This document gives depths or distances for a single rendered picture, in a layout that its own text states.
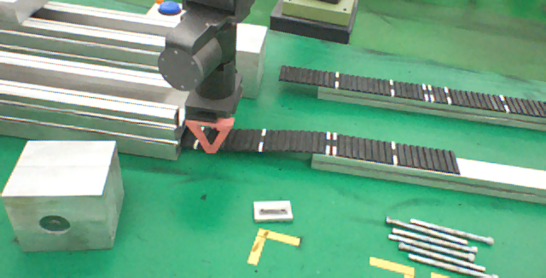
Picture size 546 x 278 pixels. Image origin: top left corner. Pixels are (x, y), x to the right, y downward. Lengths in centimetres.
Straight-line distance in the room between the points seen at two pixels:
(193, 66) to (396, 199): 35
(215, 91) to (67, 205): 23
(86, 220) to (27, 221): 6
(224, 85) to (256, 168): 14
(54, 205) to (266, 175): 29
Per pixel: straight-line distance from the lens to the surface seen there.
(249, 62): 80
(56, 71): 78
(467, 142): 86
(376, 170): 72
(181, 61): 55
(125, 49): 86
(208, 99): 65
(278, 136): 72
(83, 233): 60
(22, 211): 58
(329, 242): 62
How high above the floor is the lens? 126
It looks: 38 degrees down
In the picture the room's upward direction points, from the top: 7 degrees clockwise
